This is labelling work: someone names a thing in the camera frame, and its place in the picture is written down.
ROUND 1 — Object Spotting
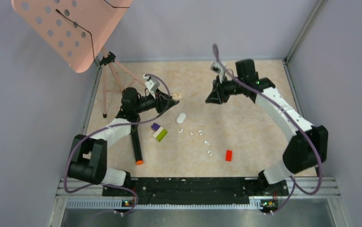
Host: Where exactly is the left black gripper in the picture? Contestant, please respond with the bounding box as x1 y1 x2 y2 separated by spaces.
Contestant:
134 88 178 114

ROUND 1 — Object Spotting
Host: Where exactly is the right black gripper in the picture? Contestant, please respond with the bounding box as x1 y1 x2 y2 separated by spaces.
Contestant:
205 75 245 105

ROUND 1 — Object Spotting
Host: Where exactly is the beige earbud case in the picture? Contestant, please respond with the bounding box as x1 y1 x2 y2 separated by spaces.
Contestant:
171 93 184 100

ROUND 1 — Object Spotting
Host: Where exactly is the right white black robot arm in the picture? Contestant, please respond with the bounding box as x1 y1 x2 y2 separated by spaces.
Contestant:
205 59 328 195

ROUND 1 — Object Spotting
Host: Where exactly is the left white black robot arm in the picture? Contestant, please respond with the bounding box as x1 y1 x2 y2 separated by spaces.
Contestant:
67 87 179 196

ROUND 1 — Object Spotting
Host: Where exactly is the white closed earbud case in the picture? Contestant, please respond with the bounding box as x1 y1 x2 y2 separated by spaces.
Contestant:
176 113 187 124

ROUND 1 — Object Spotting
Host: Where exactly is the purple white green block stack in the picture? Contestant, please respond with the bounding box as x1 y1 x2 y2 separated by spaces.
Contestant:
151 123 168 142

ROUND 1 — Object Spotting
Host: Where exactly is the black marker orange cap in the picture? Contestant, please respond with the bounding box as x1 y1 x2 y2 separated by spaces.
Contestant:
130 125 143 165

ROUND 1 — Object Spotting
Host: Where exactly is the red toy brick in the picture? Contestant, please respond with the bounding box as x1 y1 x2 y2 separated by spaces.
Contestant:
225 150 233 162

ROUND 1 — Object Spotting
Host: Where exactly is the pink perforated music stand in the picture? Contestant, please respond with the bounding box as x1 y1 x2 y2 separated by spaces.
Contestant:
11 0 147 118

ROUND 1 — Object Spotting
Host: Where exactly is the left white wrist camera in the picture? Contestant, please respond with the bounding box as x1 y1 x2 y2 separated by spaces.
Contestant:
143 74 160 99

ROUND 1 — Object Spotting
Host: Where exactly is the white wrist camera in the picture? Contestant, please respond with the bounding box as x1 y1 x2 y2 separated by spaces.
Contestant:
143 74 160 99
210 61 225 83

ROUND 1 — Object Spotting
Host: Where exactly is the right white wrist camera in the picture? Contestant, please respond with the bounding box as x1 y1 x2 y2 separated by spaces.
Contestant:
210 61 225 83

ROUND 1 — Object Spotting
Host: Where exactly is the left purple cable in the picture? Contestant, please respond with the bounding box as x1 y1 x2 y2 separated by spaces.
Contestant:
62 74 171 217

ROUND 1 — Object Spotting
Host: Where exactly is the purple cable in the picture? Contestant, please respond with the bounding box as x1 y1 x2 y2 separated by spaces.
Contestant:
62 74 171 217
212 43 324 216

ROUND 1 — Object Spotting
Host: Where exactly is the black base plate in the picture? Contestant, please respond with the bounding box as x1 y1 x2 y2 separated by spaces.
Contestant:
102 177 289 205

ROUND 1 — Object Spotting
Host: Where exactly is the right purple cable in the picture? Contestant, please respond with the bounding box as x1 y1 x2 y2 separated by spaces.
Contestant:
212 43 324 216

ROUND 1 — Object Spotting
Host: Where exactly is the aluminium frame rail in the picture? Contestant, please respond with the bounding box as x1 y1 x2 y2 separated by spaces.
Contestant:
48 177 352 227

